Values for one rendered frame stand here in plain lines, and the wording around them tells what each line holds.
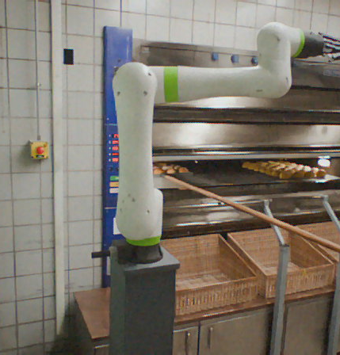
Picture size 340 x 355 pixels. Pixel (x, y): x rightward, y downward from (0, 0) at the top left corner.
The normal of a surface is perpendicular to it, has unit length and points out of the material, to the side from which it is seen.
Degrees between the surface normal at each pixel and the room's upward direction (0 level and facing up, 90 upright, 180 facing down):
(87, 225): 90
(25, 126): 90
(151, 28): 90
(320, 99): 70
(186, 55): 90
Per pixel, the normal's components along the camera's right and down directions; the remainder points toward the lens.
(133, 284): 0.40, 0.18
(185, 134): 0.39, -0.15
